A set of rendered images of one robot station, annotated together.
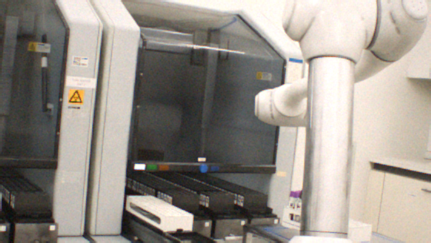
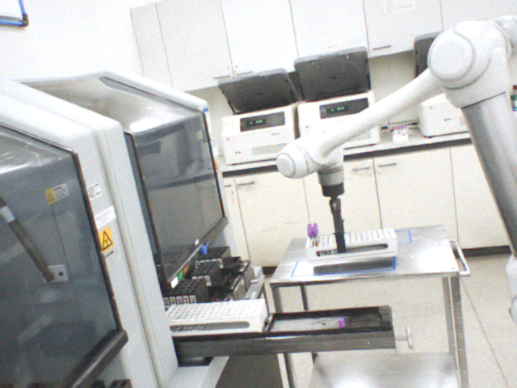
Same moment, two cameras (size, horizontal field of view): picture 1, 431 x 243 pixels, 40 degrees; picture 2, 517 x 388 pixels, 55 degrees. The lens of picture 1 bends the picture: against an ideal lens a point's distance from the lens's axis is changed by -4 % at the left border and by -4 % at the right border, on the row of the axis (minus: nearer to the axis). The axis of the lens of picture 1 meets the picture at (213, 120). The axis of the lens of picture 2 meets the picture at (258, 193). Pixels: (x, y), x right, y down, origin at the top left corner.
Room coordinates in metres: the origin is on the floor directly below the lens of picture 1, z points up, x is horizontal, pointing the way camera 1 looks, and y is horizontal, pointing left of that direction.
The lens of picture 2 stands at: (0.85, 0.93, 1.47)
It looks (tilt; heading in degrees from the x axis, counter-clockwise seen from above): 12 degrees down; 317
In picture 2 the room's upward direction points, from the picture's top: 10 degrees counter-clockwise
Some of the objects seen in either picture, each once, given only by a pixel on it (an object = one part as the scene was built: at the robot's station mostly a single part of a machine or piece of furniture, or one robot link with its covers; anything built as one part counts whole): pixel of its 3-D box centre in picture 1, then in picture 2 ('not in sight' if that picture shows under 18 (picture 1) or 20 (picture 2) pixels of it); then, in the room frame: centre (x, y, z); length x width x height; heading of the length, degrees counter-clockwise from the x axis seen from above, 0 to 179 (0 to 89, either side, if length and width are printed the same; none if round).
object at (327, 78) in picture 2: not in sight; (336, 99); (3.12, -2.19, 1.24); 0.62 x 0.56 x 0.69; 123
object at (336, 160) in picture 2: not in sight; (323, 144); (1.86, -0.35, 1.24); 0.13 x 0.11 x 0.16; 95
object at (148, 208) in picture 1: (157, 214); (214, 320); (1.95, 0.15, 0.83); 0.30 x 0.10 x 0.06; 32
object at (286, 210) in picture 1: (325, 224); (350, 246); (1.83, -0.38, 0.88); 0.30 x 0.10 x 0.06; 36
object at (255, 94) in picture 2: not in sight; (262, 114); (3.61, -1.88, 1.22); 0.62 x 0.56 x 0.64; 121
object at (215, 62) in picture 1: (182, 81); (113, 169); (2.36, 0.13, 1.28); 0.61 x 0.51 x 0.63; 122
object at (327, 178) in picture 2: not in sight; (330, 175); (1.86, -0.36, 1.13); 0.09 x 0.09 x 0.06
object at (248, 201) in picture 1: (254, 201); (224, 258); (2.28, -0.19, 0.85); 0.12 x 0.02 x 0.06; 121
